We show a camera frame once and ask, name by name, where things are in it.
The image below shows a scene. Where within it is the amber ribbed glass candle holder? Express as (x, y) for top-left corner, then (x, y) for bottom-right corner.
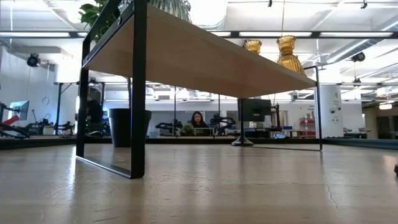
(242, 39), (263, 55)
(276, 35), (307, 77)

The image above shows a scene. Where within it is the grey computer monitor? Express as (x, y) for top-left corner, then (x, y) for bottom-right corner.
(8, 100), (30, 121)

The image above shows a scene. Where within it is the black metal candlestick holder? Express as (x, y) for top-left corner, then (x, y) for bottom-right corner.
(231, 98), (255, 147)

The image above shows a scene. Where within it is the pale green glass candle holder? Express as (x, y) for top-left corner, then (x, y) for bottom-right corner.
(148, 0), (193, 24)

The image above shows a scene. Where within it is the white round column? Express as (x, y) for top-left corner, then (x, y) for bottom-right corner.
(313, 85), (345, 139)

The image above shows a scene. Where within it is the wooden tray with black rim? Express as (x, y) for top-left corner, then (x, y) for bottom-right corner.
(76, 0), (323, 180)

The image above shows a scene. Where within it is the person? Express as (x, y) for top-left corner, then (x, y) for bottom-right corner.
(190, 111), (211, 137)

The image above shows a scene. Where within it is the red storage rack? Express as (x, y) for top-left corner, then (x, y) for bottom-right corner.
(299, 117), (317, 138)

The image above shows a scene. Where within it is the black computer monitor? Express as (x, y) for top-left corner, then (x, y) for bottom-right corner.
(238, 98), (273, 123)

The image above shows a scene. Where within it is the black plant pot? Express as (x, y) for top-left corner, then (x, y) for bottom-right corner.
(108, 108), (152, 148)

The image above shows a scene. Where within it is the green leafy plant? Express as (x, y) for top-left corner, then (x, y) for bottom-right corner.
(78, 0), (121, 43)

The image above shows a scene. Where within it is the black aluminium table frame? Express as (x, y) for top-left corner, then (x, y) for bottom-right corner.
(0, 136), (398, 151)

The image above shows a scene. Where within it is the small green desk plant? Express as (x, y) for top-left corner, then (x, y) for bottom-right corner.
(181, 123), (197, 137)

